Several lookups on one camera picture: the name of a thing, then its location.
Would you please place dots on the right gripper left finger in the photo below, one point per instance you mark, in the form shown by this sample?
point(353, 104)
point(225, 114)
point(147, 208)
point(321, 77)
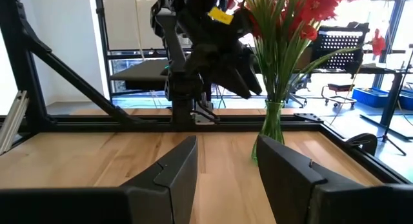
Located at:
point(179, 175)

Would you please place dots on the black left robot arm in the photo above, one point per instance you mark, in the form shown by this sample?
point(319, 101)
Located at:
point(180, 88)

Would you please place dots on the black tripod stand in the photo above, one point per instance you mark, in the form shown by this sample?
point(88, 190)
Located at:
point(396, 147)

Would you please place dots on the clear glass vase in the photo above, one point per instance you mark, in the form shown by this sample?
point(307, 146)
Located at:
point(272, 120)

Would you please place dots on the black rolling dolly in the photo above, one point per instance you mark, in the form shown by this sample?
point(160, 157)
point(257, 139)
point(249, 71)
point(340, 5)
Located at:
point(338, 87)

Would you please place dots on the black corner bracket plate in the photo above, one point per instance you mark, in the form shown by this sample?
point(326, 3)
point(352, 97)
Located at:
point(308, 117)

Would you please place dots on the yellow label sticker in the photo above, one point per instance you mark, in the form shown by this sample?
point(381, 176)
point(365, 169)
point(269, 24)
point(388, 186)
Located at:
point(220, 15)

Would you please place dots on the black office chair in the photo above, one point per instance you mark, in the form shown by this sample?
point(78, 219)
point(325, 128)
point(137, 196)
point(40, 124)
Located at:
point(298, 85)

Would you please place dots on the black flat side table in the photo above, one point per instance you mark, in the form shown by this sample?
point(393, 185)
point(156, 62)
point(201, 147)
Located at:
point(142, 74)

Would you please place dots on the black curved clamp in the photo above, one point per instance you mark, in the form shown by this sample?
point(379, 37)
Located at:
point(364, 141)

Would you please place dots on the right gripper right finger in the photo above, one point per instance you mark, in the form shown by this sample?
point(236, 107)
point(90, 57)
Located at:
point(284, 179)

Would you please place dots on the white whiteboard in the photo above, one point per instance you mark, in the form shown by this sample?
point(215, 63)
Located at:
point(129, 20)

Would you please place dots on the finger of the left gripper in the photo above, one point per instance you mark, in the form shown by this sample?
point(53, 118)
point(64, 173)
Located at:
point(229, 82)
point(250, 72)

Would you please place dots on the black desk with leg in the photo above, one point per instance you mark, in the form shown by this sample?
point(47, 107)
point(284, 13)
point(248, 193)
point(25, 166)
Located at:
point(392, 98)

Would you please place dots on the black aluminium table frame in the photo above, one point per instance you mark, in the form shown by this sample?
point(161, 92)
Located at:
point(80, 124)

